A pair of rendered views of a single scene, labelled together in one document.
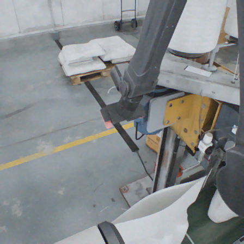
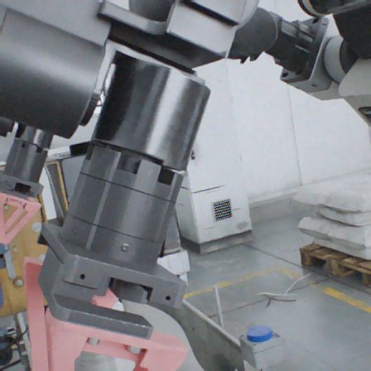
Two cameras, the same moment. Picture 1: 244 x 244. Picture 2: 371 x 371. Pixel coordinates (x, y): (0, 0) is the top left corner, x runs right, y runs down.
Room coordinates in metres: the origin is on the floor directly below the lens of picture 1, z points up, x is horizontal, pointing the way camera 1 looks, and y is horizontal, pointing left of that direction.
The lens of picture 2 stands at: (0.21, 0.83, 1.42)
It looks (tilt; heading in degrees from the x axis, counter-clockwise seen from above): 9 degrees down; 276
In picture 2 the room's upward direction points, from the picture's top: 10 degrees counter-clockwise
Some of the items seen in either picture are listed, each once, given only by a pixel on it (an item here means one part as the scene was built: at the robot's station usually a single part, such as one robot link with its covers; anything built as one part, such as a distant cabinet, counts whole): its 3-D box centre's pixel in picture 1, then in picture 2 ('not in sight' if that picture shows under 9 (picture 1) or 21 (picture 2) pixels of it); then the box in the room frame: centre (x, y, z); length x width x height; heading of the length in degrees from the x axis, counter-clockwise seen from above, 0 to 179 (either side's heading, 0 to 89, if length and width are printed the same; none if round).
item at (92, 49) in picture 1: (83, 50); not in sight; (3.28, 0.61, 0.44); 0.66 x 0.42 x 0.14; 113
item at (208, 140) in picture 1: (205, 149); not in sight; (0.57, -0.33, 1.14); 0.05 x 0.04 x 0.16; 26
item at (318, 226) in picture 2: not in sight; (344, 219); (-0.48, -3.40, 0.32); 0.67 x 0.42 x 0.14; 30
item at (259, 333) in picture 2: not in sight; (259, 334); (0.23, -0.42, 0.84); 0.06 x 0.06 x 0.02
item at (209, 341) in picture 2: not in sight; (186, 348); (0.52, -1.06, 0.54); 1.05 x 0.02 x 0.41; 116
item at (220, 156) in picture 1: (218, 159); not in sight; (0.57, -0.40, 1.08); 0.03 x 0.01 x 0.13; 26
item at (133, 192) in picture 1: (154, 189); not in sight; (1.04, -0.29, 0.10); 0.50 x 0.42 x 0.20; 116
